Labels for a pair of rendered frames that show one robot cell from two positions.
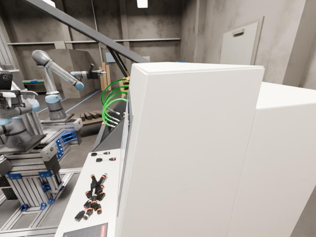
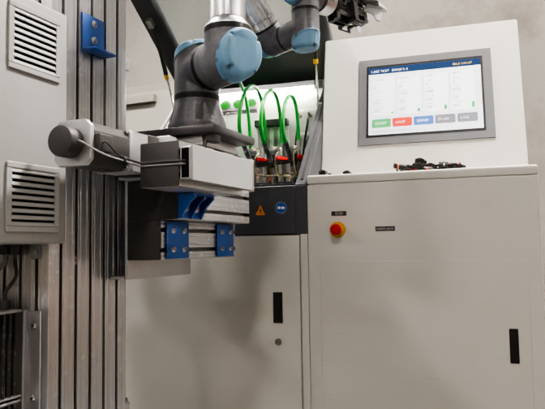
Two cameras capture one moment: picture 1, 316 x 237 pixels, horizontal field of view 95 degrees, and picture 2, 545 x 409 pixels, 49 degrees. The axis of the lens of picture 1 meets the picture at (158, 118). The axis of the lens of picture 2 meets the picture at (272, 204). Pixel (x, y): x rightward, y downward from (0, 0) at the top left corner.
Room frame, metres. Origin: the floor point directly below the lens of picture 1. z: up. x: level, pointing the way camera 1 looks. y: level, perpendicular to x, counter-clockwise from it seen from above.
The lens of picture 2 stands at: (0.08, 2.27, 0.75)
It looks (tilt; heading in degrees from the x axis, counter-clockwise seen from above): 4 degrees up; 297
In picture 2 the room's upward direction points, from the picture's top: 1 degrees counter-clockwise
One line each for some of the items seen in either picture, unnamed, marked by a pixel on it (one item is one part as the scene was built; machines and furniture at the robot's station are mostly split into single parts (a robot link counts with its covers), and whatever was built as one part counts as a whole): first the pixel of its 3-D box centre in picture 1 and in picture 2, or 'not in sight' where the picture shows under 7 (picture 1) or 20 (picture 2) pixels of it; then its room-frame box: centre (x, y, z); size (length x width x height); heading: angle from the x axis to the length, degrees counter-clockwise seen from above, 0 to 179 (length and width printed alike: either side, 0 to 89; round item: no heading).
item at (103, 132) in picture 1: (102, 140); (210, 213); (1.21, 0.54, 0.87); 0.62 x 0.04 x 0.16; 10
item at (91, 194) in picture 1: (93, 192); (429, 165); (0.50, 0.31, 1.01); 0.23 x 0.11 x 0.06; 10
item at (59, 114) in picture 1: (57, 113); not in sight; (1.43, 1.04, 1.09); 0.15 x 0.15 x 0.10
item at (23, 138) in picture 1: (18, 136); (197, 115); (0.93, 1.01, 1.09); 0.15 x 0.15 x 0.10
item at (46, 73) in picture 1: (48, 79); not in sight; (1.54, 1.11, 1.41); 0.15 x 0.12 x 0.55; 29
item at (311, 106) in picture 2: not in sight; (309, 136); (1.06, 0.00, 1.20); 0.13 x 0.03 x 0.31; 10
